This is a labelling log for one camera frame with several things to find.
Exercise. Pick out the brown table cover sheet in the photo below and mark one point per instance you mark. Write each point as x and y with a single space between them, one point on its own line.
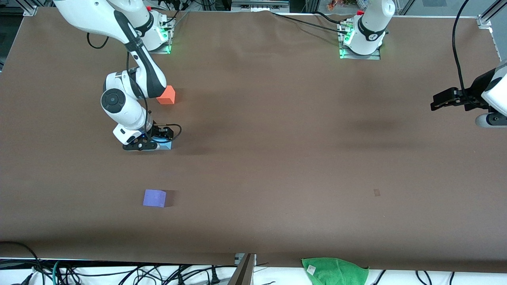
253 166

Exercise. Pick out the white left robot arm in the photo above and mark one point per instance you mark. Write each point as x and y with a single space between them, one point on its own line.
372 19

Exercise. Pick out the blue foam block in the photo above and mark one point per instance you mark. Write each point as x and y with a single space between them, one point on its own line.
166 145

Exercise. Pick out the colourful small objects pile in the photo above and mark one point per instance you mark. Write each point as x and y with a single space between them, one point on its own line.
335 4

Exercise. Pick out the grey metal rail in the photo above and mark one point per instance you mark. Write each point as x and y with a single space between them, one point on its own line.
259 5

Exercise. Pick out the green microfibre cloth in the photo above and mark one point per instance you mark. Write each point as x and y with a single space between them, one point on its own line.
334 273

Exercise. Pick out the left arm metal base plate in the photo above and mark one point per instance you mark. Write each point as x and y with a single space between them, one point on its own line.
376 55

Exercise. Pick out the aluminium frame post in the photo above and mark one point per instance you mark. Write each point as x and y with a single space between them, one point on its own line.
489 16
29 8

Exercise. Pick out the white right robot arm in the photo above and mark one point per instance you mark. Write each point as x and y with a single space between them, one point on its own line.
91 16

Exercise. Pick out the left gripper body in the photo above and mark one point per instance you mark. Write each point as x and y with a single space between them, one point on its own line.
476 92

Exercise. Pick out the grey metal profile bar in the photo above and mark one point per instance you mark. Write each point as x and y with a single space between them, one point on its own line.
243 273

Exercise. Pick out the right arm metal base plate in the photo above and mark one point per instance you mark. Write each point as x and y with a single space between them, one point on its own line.
168 43

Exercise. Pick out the purple foam block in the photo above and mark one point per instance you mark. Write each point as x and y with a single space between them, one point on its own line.
154 198

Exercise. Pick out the orange foam block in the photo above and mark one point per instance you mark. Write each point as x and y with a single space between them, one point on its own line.
168 97

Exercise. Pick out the black power plug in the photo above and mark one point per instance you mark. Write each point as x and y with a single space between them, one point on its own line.
215 276

